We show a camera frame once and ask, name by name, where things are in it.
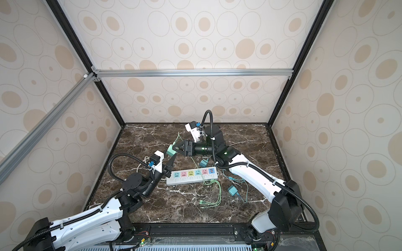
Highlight light green charging cable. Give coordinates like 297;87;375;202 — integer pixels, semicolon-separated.
172;131;223;209

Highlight light green plug adapter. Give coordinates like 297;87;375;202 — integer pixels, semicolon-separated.
166;144;177;156

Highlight white power strip coloured sockets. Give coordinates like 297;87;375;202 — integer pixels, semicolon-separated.
166;167;218;186

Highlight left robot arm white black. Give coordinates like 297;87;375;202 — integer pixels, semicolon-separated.
14;151;176;251

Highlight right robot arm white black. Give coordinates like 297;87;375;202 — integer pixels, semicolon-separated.
172;110;320;233

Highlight teal plug adapter far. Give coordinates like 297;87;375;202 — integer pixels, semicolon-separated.
200;159;209;168

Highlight teal plug adapter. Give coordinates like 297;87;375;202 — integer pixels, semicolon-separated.
200;159;209;168
228;185;238;196

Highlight teal plug adapter near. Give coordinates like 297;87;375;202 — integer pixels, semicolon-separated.
228;185;238;196

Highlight aluminium crossbar back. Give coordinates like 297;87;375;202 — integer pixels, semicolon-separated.
94;69;294;77

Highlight aluminium crossbar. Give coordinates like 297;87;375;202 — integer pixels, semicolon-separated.
1;73;95;183
94;69;294;77

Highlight aluminium crossbar left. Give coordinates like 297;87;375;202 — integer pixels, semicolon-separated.
1;73;95;183

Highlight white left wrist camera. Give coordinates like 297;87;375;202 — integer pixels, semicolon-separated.
148;151;164;173

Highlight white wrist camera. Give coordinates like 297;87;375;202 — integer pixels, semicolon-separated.
148;151;164;173
185;121;205;143

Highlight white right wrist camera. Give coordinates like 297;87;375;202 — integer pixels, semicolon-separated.
185;121;205;143

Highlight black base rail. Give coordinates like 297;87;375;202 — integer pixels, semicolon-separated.
64;222;327;251

